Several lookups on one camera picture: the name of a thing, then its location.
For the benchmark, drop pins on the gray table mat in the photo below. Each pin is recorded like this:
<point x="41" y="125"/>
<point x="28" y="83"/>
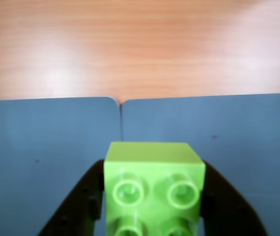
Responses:
<point x="228" y="123"/>
<point x="43" y="135"/>

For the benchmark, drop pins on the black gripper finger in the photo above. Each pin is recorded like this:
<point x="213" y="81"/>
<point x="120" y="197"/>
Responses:
<point x="75" y="204"/>
<point x="228" y="209"/>

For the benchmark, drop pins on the green lego block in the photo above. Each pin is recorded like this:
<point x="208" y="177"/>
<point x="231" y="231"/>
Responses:
<point x="154" y="177"/>

